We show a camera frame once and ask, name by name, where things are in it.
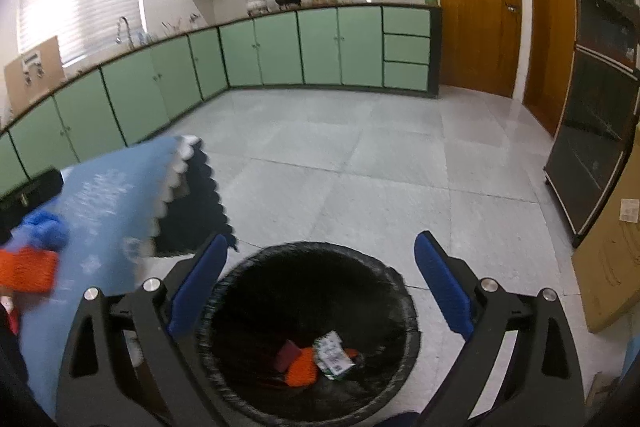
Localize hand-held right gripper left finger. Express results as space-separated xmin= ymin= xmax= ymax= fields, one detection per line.
xmin=55 ymin=234 xmax=231 ymax=427

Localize orange foam net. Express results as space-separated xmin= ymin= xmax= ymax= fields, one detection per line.
xmin=285 ymin=347 xmax=361 ymax=389
xmin=0 ymin=248 xmax=60 ymax=295

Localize blue patterned tablecloth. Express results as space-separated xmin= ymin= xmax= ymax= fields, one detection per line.
xmin=10 ymin=134 xmax=242 ymax=423

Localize black trash bin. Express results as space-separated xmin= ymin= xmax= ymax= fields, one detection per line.
xmin=197 ymin=242 xmax=421 ymax=427

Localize black glass cabinet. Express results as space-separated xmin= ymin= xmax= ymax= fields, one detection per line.
xmin=544 ymin=0 xmax=640 ymax=248

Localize large cardboard sheet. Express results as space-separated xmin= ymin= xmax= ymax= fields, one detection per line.
xmin=571 ymin=147 xmax=640 ymax=334

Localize green and white milk carton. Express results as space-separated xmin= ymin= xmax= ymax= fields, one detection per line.
xmin=312 ymin=331 xmax=357 ymax=380

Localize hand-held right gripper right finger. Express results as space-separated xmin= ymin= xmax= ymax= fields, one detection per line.
xmin=414 ymin=230 xmax=586 ymax=427

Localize metal faucet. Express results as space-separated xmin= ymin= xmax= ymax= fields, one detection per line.
xmin=116 ymin=17 xmax=133 ymax=50

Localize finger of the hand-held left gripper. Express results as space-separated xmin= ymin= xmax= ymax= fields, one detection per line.
xmin=22 ymin=211 xmax=71 ymax=253

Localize green base cabinets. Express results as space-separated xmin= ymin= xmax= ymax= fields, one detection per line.
xmin=0 ymin=4 xmax=443 ymax=198

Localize cardboard box on counter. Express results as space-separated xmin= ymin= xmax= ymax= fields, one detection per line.
xmin=4 ymin=36 xmax=67 ymax=115

